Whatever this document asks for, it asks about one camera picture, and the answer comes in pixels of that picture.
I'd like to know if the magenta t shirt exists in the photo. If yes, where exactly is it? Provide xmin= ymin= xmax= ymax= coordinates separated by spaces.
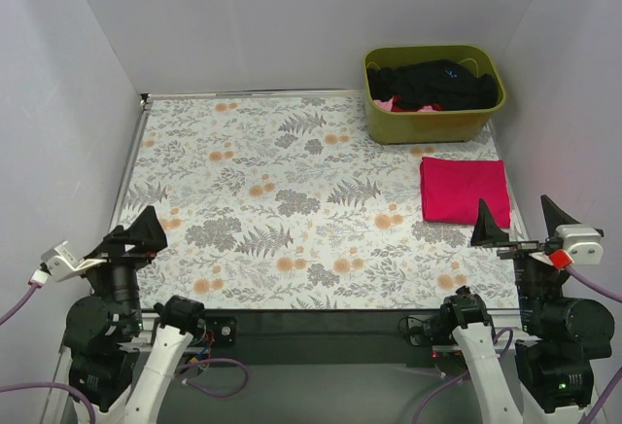
xmin=420 ymin=157 xmax=511 ymax=229

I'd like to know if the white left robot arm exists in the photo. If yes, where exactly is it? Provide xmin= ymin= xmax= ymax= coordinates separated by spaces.
xmin=62 ymin=206 xmax=207 ymax=423

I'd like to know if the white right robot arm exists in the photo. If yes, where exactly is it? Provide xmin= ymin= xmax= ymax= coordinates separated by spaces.
xmin=439 ymin=195 xmax=621 ymax=423

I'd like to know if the green plastic laundry basket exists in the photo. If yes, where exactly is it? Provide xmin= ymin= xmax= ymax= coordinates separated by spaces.
xmin=363 ymin=44 xmax=505 ymax=145

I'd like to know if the floral patterned table mat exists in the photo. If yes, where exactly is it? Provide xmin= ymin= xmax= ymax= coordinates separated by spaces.
xmin=116 ymin=95 xmax=518 ymax=309

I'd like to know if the black t shirt in basket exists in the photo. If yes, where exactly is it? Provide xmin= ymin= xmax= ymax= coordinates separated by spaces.
xmin=365 ymin=59 xmax=499 ymax=112

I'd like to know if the pink garment in basket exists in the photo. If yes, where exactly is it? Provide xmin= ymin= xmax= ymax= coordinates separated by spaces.
xmin=373 ymin=95 xmax=440 ymax=113

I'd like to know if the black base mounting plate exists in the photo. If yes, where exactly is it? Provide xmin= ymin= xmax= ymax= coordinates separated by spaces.
xmin=205 ymin=308 xmax=458 ymax=368

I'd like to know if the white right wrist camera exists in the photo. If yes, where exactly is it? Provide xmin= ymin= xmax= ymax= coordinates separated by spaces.
xmin=531 ymin=224 xmax=604 ymax=270

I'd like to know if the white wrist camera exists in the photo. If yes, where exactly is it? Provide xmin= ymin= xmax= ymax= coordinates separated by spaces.
xmin=28 ymin=241 xmax=106 ymax=287
xmin=531 ymin=224 xmax=604 ymax=270

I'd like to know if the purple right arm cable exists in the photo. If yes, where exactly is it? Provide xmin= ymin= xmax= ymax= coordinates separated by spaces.
xmin=417 ymin=263 xmax=622 ymax=424

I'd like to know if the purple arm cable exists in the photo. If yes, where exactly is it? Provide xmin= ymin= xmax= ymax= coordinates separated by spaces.
xmin=417 ymin=263 xmax=622 ymax=424
xmin=0 ymin=282 xmax=250 ymax=424

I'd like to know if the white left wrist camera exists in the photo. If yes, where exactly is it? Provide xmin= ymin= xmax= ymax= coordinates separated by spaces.
xmin=28 ymin=241 xmax=106 ymax=287

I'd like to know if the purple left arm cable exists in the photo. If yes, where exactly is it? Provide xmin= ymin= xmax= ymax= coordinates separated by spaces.
xmin=0 ymin=282 xmax=250 ymax=424

